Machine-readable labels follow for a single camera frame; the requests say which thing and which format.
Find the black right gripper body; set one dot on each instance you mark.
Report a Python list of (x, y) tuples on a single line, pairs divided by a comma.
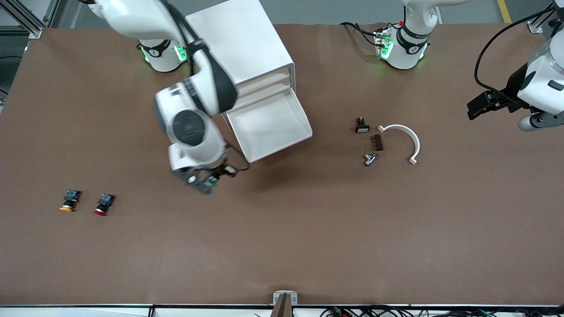
[(219, 170)]

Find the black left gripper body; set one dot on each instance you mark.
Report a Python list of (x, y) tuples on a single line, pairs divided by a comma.
[(513, 85)]

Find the green mushroom push button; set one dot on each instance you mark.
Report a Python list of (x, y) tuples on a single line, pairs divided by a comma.
[(213, 180)]

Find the white plastic drawer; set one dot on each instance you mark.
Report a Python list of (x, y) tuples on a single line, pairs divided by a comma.
[(269, 125), (264, 81), (266, 91)]

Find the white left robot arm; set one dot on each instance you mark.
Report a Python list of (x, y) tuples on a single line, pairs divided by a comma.
[(407, 55)]

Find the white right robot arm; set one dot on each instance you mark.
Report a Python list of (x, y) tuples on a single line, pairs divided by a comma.
[(132, 17)]

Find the red mushroom push button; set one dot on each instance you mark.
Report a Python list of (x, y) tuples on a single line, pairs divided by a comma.
[(103, 204)]

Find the yellow mushroom push button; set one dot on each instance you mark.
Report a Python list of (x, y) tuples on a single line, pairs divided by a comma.
[(69, 200)]

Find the white drawer cabinet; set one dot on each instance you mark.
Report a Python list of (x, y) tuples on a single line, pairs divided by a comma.
[(246, 39)]

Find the brown table mat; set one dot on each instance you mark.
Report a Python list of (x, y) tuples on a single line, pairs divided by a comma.
[(282, 220)]

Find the brown terminal block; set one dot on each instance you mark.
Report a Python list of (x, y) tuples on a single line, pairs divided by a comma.
[(376, 142)]

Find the aluminium frame extrusion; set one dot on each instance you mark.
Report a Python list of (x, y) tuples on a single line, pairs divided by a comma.
[(535, 27), (33, 30)]

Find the white curved plastic bracket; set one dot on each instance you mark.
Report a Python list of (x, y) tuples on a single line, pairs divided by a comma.
[(416, 141)]

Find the black white rectangular switch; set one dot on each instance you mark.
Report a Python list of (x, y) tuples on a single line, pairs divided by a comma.
[(362, 127)]

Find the silver key switch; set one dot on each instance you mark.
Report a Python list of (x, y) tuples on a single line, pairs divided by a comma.
[(370, 159)]

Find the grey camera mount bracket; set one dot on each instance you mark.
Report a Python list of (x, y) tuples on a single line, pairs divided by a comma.
[(285, 304)]

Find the white table edge rail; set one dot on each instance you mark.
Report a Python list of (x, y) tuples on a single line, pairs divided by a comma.
[(66, 311)]

